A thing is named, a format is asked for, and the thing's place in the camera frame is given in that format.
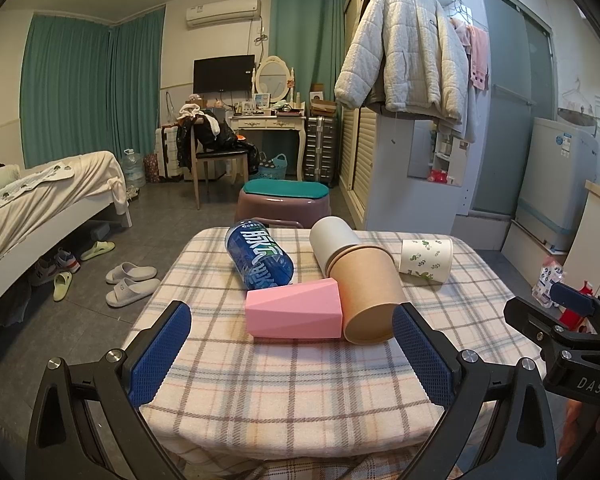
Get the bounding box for white slipper far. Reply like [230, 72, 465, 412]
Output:
[106, 262, 158, 285]

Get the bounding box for brown paper cup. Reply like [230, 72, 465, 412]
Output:
[327, 244, 406, 344]

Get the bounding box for white slipper near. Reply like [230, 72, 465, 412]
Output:
[105, 278, 160, 309]

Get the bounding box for white vanity desk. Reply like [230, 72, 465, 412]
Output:
[228, 115, 306, 181]

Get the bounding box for teal curtain centre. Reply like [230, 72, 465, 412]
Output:
[268, 0, 346, 101]

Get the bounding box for white green-leaf paper cup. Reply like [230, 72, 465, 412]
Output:
[399, 238, 454, 283]

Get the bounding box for purple stool teal top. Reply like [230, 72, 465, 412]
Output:
[235, 178, 332, 229]

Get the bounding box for white plastic cup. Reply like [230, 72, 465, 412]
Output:
[310, 216, 361, 276]

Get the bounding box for teal curtain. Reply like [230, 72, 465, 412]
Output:
[268, 0, 346, 101]
[19, 9, 166, 167]

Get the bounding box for pink hanging clothes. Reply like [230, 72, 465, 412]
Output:
[451, 16, 490, 91]

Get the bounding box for blue drink can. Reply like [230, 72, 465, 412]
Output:
[225, 219, 294, 290]

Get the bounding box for white wardrobe cabinet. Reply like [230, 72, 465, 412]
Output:
[344, 0, 467, 234]

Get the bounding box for wooden chair with clothes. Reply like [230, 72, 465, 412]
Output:
[176, 102, 260, 209]

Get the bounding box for black television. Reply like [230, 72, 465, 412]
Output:
[193, 54, 256, 94]

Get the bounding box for pink faceted cup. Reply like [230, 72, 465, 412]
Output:
[245, 278, 343, 339]

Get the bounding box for teal laundry basket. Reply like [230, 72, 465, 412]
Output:
[257, 152, 288, 180]

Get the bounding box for white slipper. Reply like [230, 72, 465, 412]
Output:
[105, 278, 160, 309]
[106, 262, 158, 285]

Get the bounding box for white air conditioner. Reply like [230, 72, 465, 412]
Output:
[185, 0, 261, 29]

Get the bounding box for green slipper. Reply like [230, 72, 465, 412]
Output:
[80, 240, 116, 261]
[53, 271, 73, 302]

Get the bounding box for green slipper far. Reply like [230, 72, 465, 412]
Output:
[80, 240, 116, 261]

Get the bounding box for oval vanity mirror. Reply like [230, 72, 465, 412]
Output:
[254, 55, 291, 102]

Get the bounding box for silver suitcase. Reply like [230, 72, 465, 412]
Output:
[303, 116, 339, 188]

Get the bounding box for white puffer jacket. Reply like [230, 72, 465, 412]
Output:
[335, 0, 469, 131]

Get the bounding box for water jug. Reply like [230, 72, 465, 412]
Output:
[121, 148, 146, 188]

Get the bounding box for cream side cabinet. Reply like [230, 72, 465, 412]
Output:
[564, 181, 600, 296]

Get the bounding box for green slipper near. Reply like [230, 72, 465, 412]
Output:
[53, 271, 73, 302]

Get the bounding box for teal curtain left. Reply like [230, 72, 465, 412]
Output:
[19, 9, 166, 167]

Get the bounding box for bed with beige sheet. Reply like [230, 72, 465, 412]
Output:
[0, 151, 132, 298]

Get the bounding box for sneaker under bed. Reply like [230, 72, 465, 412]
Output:
[30, 248, 80, 287]

